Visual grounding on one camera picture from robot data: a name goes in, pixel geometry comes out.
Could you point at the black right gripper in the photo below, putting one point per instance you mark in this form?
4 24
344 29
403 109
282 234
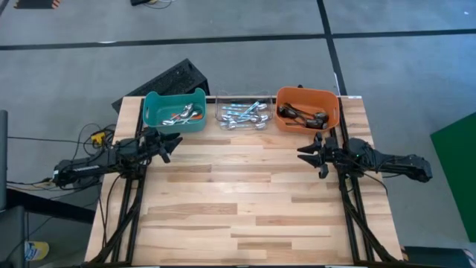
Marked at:
329 152

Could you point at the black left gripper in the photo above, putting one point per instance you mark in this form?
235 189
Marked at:
154 145

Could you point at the black metal spoon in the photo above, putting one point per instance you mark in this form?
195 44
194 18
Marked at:
288 108
282 110
321 116
310 121
324 126
316 124
297 124
294 113

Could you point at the small round tan object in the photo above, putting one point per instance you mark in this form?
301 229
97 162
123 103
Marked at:
177 117

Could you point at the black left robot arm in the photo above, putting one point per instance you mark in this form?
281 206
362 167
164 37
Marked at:
96 162

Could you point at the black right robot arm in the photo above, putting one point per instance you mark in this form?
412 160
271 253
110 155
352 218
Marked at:
383 160

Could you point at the green plastic bin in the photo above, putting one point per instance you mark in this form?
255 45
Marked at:
175 111

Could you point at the orange plastic bin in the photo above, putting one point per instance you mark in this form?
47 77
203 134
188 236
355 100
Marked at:
306 95

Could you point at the black perforated foam box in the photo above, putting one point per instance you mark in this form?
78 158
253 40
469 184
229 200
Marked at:
175 78

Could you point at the clear plastic bin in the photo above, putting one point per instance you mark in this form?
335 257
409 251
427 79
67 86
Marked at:
243 97

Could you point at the green board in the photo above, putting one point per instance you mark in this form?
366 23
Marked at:
457 167

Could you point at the black floor device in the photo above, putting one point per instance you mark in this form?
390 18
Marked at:
139 2

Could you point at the yellow blue object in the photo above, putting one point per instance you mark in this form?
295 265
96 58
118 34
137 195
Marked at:
37 250

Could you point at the hazard striped black mat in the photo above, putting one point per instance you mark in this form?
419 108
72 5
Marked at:
35 3

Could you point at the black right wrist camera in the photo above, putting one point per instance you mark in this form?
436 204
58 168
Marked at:
323 171

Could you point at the black frame crossbar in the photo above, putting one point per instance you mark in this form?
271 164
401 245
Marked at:
212 97

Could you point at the black aluminium frame rail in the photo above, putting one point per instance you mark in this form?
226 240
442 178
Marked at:
134 208
354 231

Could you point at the black diagonal frame brace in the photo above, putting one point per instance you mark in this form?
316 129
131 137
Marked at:
367 227
117 232

